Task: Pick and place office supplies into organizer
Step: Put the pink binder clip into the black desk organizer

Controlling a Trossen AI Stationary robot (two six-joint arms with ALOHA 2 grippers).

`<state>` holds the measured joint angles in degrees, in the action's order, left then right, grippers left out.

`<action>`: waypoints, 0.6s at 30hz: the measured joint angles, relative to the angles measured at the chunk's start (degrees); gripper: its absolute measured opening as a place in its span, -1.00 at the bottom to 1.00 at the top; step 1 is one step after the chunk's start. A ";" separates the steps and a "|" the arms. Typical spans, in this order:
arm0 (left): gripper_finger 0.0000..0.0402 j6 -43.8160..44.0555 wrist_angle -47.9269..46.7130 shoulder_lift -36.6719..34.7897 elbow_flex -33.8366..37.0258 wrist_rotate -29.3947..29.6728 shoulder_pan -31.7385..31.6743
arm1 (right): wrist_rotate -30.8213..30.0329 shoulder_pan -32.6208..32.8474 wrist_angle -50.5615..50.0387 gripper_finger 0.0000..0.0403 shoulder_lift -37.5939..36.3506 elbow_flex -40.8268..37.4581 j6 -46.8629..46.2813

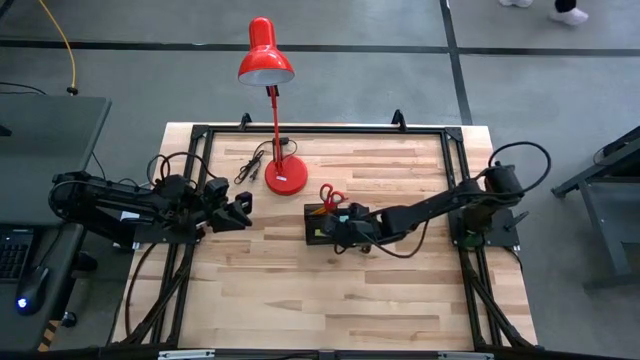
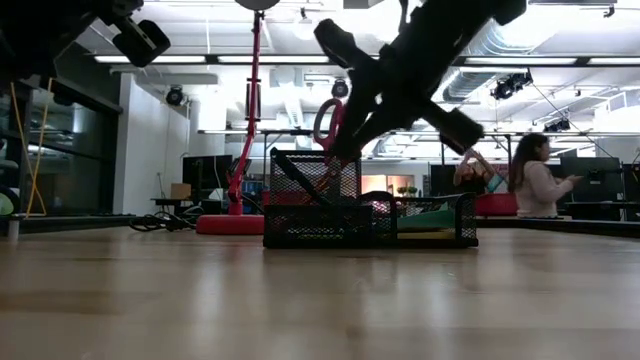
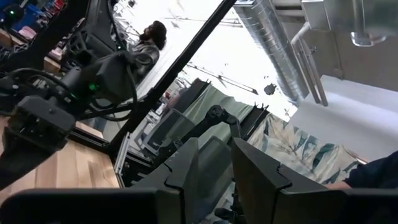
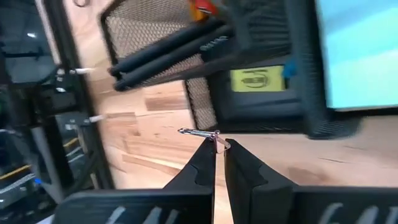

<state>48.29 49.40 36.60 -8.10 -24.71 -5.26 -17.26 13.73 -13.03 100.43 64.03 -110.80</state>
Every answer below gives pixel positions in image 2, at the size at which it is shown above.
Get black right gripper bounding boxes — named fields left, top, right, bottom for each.
left=313, top=0, right=501, bottom=162

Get red-handled scissors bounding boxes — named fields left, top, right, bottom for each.
left=313, top=98, right=351, bottom=197

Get black pen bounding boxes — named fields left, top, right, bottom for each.
left=272, top=149, right=332, bottom=207

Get teal sticky note pad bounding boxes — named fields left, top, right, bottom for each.
left=397, top=201, right=457, bottom=232

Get black mesh desk organizer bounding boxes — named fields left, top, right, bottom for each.
left=262, top=148, right=480, bottom=250

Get yellow sticky note pad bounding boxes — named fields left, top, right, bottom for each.
left=397, top=229, right=457, bottom=241

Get person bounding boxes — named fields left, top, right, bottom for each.
left=507, top=132, right=585, bottom=220
left=452, top=147, right=502, bottom=197

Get red desk lamp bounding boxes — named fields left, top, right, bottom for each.
left=195, top=0, right=282, bottom=236

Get black ceiling spotlight cluster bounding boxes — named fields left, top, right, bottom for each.
left=490, top=70, right=534, bottom=101

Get red plastic crate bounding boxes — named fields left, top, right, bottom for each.
left=474, top=192, right=519, bottom=217

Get black computer monitor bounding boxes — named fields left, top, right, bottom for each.
left=559, top=157, right=624, bottom=202

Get white ring ceiling light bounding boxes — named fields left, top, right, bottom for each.
left=292, top=12, right=321, bottom=42

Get black frame light bar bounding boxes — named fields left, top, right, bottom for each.
left=94, top=53, right=640, bottom=68

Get colourful patchwork wall hanging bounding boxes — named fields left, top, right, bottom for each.
left=485, top=162, right=511, bottom=195

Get yellow cable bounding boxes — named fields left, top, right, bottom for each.
left=9, top=77, right=54, bottom=219

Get black lamp power cord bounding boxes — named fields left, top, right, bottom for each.
left=127, top=208, right=200, bottom=233

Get white post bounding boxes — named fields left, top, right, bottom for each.
left=6, top=214, right=21, bottom=245

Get black aluminium table frame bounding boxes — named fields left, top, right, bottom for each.
left=0, top=213, right=640, bottom=239

